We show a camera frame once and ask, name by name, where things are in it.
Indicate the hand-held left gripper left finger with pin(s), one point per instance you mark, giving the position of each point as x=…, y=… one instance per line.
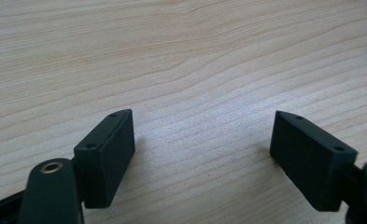
x=108, y=161

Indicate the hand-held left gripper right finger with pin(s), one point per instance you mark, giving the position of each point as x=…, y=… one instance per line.
x=308, y=165

